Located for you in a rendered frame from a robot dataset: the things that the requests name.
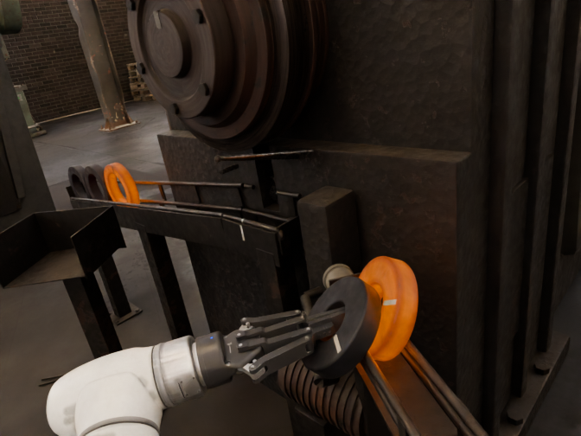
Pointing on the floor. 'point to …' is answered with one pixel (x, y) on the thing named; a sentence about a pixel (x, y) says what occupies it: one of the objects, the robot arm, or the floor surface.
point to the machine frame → (427, 183)
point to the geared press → (9, 25)
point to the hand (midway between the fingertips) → (332, 321)
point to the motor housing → (323, 403)
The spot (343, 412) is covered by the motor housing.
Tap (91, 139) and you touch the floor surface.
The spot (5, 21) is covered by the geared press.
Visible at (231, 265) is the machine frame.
